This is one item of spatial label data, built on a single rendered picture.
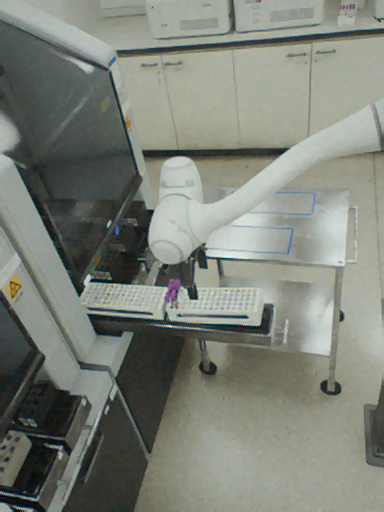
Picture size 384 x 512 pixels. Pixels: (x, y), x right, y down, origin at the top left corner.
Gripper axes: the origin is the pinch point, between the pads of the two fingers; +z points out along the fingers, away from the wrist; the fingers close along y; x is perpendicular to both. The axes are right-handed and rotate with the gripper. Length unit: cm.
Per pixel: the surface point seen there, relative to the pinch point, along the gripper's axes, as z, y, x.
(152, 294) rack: 10.3, 1.8, 17.7
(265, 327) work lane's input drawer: 14.6, -3.9, -20.3
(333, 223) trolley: 14, 47, -39
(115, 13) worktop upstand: 3, 291, 136
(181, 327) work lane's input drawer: 16.2, -6.1, 6.5
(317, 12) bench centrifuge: -4, 230, -22
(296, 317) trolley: 68, 46, -27
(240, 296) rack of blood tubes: 8.1, 2.1, -12.1
